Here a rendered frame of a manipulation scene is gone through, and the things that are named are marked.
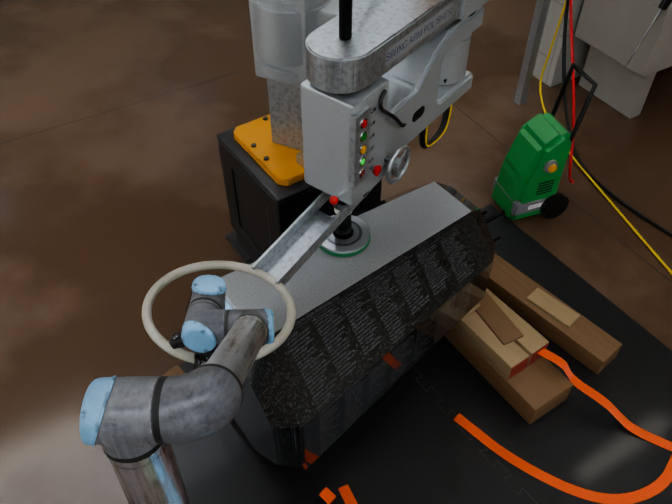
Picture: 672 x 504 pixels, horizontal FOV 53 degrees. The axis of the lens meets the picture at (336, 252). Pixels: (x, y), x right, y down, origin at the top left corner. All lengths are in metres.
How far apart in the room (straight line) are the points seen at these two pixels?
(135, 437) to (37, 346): 2.50
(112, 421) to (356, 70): 1.28
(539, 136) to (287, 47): 1.61
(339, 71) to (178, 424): 1.23
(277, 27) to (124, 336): 1.72
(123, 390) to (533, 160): 2.99
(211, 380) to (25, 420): 2.30
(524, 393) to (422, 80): 1.48
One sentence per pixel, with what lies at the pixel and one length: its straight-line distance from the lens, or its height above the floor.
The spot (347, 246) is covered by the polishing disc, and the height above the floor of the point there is 0.87.
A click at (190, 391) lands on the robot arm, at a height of 1.76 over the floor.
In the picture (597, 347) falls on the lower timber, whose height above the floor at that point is 0.13.
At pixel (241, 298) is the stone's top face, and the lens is 2.49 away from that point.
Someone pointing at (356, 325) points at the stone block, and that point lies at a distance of 2.51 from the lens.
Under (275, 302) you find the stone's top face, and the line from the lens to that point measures 2.46.
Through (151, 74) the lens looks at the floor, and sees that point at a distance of 5.40.
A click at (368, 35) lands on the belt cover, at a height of 1.71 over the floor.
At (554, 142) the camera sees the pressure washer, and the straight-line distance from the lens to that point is 3.83.
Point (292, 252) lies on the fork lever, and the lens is 2.40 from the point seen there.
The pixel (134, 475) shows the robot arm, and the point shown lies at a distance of 1.31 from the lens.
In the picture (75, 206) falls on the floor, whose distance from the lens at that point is 4.34.
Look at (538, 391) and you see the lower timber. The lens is 3.19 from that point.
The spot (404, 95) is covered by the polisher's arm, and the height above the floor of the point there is 1.41.
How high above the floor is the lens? 2.75
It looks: 47 degrees down
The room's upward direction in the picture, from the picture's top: straight up
